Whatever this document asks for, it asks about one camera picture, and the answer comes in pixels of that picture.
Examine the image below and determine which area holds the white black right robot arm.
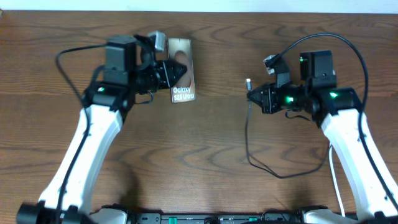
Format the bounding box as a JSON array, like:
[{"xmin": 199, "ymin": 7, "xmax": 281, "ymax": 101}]
[{"xmin": 246, "ymin": 50, "xmax": 397, "ymax": 223}]

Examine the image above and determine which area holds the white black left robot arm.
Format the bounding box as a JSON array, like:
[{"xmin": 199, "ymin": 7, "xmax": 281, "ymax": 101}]
[{"xmin": 16, "ymin": 31, "xmax": 187, "ymax": 224}]

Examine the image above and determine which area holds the white power strip cord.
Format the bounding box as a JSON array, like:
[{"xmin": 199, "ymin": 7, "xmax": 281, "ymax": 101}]
[{"xmin": 328, "ymin": 145, "xmax": 346, "ymax": 218}]

